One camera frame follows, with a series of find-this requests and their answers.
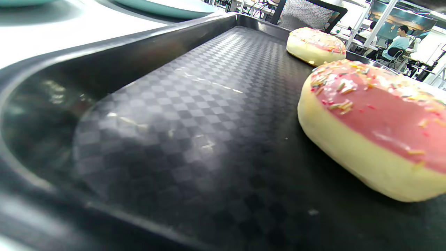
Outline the black baking tray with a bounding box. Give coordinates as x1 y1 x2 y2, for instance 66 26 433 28
0 12 446 251

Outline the pink sprinkled mini donut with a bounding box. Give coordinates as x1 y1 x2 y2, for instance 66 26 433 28
286 27 347 67
297 59 446 203

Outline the teal plate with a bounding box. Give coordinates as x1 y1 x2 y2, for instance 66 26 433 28
113 0 217 20
0 0 58 7

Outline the black mesh office chair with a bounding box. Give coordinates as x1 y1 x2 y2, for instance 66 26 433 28
270 0 348 34

